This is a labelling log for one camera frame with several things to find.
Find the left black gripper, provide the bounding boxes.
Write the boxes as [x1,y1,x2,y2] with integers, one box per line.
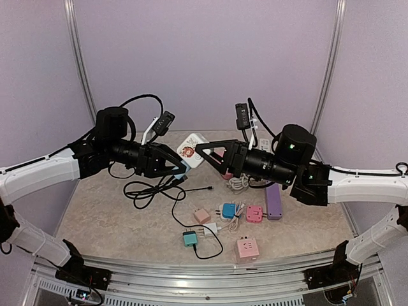
[106,137,189,177]

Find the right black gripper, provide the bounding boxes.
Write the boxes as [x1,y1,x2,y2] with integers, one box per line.
[196,138,297,186]

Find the pink triangular socket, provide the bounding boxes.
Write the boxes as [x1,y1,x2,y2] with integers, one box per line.
[210,149,235,180]

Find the light blue charger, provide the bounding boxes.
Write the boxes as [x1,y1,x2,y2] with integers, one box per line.
[174,165,191,180]

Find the white cube socket adapter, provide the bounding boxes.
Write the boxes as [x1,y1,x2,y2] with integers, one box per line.
[176,133,207,170]

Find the white power cord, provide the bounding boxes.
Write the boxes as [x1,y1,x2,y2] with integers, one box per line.
[224,175,274,194]

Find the black usb cable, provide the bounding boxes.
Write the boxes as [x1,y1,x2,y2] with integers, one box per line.
[123,175,214,210]
[171,191,224,259]

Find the blue plug adapter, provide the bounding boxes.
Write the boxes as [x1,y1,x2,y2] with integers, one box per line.
[215,203,237,221]

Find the pink charger plug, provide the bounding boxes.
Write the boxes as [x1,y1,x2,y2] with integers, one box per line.
[193,208,211,224]

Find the thin white usb cable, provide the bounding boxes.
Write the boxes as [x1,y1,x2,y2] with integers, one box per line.
[219,201,248,233]

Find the pink socket adapter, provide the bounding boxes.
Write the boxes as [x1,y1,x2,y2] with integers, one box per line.
[245,205,264,224]

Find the white usb charger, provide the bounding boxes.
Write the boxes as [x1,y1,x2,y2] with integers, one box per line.
[200,222,222,237]

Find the teal usb charger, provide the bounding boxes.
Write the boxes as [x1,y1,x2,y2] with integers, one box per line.
[182,231,198,247]

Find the pink cube socket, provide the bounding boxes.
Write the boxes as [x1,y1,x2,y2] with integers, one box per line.
[235,237,259,263]

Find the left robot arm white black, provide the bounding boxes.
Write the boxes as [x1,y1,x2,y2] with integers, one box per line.
[1,94,187,284]

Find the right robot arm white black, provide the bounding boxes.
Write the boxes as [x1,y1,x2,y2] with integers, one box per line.
[195,124,407,283]

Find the white power strip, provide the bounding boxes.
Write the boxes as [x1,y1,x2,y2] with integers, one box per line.
[258,138,271,152]

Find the purple power strip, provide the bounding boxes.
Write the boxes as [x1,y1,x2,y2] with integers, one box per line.
[265,184,282,221]

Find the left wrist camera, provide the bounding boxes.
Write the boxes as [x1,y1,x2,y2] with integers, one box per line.
[141,111,175,145]

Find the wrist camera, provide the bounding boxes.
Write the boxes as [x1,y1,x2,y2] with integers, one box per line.
[141,111,175,145]
[235,103,258,148]

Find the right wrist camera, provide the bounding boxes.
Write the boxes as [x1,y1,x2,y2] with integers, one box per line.
[235,103,258,148]

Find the front aluminium rail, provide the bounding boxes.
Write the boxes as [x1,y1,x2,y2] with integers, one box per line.
[23,251,393,305]

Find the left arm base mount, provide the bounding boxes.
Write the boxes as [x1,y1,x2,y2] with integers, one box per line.
[55,239,112,291]

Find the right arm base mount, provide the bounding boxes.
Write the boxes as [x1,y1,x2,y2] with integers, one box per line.
[304,240,360,289]

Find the left aluminium frame post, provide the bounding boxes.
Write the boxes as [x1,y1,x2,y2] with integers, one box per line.
[64,0,97,125]

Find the aluminium frame post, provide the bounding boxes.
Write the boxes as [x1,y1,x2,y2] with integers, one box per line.
[64,0,97,125]
[308,0,347,138]

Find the right aluminium frame post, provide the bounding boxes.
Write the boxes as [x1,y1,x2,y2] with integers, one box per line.
[308,0,347,138]

